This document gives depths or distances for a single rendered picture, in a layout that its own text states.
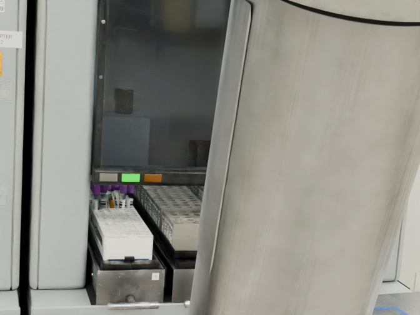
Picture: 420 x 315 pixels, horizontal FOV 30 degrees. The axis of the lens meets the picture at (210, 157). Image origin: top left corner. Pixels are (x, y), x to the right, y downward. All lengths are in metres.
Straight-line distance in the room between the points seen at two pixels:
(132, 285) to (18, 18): 0.56
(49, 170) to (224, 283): 1.21
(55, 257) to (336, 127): 1.34
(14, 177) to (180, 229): 0.35
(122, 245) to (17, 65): 0.41
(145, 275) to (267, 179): 1.24
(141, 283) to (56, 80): 0.43
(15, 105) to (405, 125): 1.28
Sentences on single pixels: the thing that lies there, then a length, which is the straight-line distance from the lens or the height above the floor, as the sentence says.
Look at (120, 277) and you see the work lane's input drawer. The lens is 1.57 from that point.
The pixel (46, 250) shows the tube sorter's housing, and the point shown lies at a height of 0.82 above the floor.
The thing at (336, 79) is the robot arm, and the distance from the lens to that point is 0.32.
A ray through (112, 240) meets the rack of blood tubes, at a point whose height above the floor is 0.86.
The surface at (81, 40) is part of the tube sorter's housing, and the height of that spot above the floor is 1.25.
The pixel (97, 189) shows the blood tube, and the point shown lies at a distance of 1.77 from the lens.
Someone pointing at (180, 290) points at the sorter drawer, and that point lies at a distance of 1.60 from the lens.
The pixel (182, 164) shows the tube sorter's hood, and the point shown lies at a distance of 1.61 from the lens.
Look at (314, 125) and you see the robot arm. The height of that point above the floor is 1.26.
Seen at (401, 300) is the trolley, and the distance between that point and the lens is 1.50.
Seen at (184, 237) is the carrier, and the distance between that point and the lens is 1.65.
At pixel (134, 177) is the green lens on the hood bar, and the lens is 1.58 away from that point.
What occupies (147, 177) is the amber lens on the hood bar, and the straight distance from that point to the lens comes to 1.59.
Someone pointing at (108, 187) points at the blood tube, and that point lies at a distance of 1.78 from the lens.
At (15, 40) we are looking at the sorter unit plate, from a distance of 1.56.
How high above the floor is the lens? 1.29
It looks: 10 degrees down
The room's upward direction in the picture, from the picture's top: 4 degrees clockwise
